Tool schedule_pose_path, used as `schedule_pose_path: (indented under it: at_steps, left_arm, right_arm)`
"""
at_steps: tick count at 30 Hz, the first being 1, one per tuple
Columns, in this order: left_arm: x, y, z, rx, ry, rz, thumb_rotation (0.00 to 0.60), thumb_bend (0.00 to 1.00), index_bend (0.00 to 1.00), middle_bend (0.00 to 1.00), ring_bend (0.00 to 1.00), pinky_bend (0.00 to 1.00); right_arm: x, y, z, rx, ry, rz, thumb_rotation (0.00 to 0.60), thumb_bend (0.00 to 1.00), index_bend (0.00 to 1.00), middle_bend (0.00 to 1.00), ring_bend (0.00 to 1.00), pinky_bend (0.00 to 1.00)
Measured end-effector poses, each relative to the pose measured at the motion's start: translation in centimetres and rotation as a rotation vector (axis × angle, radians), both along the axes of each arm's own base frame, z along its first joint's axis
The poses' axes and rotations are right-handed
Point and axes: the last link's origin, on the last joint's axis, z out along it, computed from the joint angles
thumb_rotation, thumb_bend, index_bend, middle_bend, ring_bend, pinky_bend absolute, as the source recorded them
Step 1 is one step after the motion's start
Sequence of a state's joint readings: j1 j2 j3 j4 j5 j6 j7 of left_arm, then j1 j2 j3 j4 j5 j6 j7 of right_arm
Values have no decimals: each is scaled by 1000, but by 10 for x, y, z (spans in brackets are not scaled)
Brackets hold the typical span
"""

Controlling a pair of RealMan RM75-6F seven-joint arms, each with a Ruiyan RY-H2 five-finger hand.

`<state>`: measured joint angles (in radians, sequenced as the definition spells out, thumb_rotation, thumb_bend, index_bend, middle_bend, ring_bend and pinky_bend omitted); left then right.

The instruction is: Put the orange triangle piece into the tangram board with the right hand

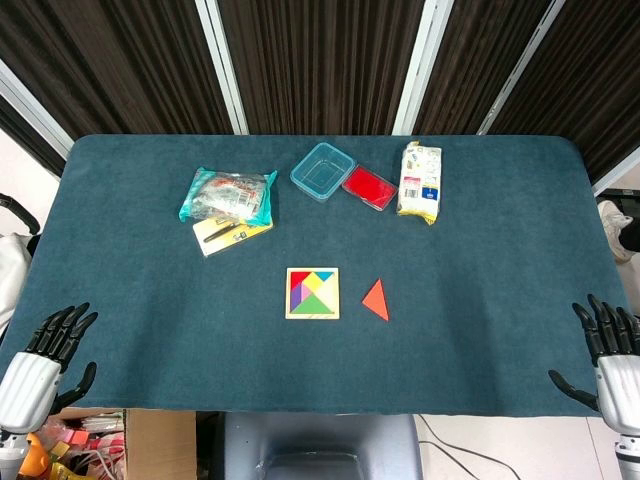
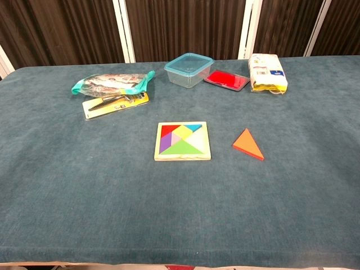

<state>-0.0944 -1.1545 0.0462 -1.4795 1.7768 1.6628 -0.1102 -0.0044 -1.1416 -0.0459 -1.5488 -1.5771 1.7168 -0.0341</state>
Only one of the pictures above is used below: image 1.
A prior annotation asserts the black floor cable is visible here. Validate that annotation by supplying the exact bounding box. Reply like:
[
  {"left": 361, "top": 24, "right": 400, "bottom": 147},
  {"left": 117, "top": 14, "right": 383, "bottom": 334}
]
[{"left": 418, "top": 425, "right": 524, "bottom": 480}]

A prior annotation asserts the white bag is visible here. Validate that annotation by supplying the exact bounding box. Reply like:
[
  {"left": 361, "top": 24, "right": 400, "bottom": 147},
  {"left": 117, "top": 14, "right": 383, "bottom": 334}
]
[{"left": 0, "top": 232, "right": 34, "bottom": 329}]

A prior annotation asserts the white shoe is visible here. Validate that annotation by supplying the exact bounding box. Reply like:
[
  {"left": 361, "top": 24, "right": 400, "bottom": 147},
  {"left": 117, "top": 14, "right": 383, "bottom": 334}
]
[{"left": 597, "top": 198, "right": 635, "bottom": 265}]

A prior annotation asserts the green triangle tangram piece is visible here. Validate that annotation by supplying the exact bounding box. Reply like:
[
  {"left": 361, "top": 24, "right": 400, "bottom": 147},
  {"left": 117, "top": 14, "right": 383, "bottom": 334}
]
[{"left": 291, "top": 292, "right": 336, "bottom": 316}]

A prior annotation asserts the orange toy figure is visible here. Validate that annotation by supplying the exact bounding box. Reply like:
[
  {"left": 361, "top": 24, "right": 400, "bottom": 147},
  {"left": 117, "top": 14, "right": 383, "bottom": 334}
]
[{"left": 18, "top": 432, "right": 52, "bottom": 477}]

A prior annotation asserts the wooden tangram frame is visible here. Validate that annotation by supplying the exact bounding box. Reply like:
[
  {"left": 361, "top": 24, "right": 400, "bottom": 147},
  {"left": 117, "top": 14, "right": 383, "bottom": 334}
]
[{"left": 285, "top": 267, "right": 341, "bottom": 321}]

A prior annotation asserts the dark corrugated partition panel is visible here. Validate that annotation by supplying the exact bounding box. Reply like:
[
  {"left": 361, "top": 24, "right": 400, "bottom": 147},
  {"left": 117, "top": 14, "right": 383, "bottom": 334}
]
[
  {"left": 413, "top": 0, "right": 557, "bottom": 135},
  {"left": 0, "top": 0, "right": 237, "bottom": 169},
  {"left": 215, "top": 0, "right": 431, "bottom": 135},
  {"left": 487, "top": 0, "right": 640, "bottom": 182}
]

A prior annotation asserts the teal table cloth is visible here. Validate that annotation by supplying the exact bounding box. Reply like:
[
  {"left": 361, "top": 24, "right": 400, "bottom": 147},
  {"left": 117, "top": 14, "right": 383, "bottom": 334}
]
[{"left": 0, "top": 133, "right": 636, "bottom": 417}]

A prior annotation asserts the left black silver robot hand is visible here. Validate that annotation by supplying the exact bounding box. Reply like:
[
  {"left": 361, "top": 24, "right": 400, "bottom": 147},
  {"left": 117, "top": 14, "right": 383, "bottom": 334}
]
[{"left": 0, "top": 302, "right": 99, "bottom": 435}]

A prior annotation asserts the yellow pen package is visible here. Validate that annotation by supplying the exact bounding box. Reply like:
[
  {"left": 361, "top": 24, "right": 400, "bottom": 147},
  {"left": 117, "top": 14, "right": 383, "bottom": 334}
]
[{"left": 192, "top": 215, "right": 275, "bottom": 259}]

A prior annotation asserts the brown cardboard box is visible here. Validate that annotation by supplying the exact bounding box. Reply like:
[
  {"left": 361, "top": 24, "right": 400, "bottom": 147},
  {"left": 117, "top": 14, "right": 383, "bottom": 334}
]
[{"left": 27, "top": 407, "right": 198, "bottom": 480}]

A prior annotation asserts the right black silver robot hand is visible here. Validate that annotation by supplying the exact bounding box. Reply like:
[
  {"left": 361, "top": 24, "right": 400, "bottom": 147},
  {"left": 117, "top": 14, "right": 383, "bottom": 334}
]
[{"left": 548, "top": 293, "right": 640, "bottom": 437}]

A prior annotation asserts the red container lid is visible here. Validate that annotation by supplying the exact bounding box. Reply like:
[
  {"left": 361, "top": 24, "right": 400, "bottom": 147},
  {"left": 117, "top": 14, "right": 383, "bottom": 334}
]
[{"left": 341, "top": 165, "right": 400, "bottom": 212}]

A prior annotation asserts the teal clear snack bag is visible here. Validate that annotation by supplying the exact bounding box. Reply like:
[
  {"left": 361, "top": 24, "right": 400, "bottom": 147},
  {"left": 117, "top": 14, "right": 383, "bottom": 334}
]
[{"left": 178, "top": 166, "right": 279, "bottom": 225}]

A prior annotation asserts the clear blue plastic container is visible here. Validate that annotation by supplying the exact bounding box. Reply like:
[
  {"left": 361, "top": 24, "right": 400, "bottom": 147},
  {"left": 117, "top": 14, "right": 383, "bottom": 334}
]
[{"left": 289, "top": 142, "right": 358, "bottom": 205}]

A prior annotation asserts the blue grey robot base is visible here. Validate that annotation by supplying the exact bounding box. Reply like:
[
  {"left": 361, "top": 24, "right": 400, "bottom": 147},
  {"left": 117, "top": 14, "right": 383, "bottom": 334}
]
[{"left": 223, "top": 412, "right": 424, "bottom": 480}]

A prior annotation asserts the white yellow snack packet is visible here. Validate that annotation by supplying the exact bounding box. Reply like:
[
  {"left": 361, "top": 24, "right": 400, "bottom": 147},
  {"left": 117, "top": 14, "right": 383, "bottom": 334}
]
[{"left": 396, "top": 141, "right": 445, "bottom": 229}]

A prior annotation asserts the grey partition post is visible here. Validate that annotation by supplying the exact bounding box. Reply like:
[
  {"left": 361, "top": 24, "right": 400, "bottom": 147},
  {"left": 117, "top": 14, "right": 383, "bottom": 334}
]
[
  {"left": 391, "top": 0, "right": 442, "bottom": 135},
  {"left": 476, "top": 0, "right": 569, "bottom": 136},
  {"left": 592, "top": 148, "right": 640, "bottom": 197},
  {"left": 194, "top": 0, "right": 250, "bottom": 135},
  {"left": 0, "top": 58, "right": 75, "bottom": 157}
]

